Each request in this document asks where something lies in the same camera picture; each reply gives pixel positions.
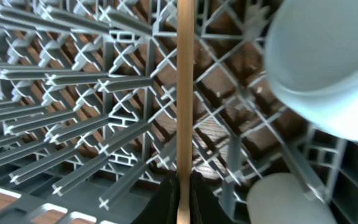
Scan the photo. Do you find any wooden chopstick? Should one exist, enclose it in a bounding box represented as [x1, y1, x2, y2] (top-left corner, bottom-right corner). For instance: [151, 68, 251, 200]
[177, 0, 195, 224]

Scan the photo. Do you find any light blue bowl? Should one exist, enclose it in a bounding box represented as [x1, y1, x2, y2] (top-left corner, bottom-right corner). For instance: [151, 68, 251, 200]
[264, 0, 358, 142]

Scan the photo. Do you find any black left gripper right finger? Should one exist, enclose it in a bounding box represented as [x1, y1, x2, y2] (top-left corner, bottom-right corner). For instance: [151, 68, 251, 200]
[190, 171, 234, 224]

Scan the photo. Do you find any grey plastic dishwasher rack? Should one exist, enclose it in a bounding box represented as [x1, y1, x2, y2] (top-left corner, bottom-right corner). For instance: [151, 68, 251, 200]
[0, 0, 358, 223]

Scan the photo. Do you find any pale green cup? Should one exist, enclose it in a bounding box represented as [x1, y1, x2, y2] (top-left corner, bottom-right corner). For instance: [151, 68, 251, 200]
[246, 173, 337, 224]

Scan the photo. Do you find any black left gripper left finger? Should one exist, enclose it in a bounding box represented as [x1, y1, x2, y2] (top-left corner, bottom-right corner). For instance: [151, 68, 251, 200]
[131, 173, 180, 224]

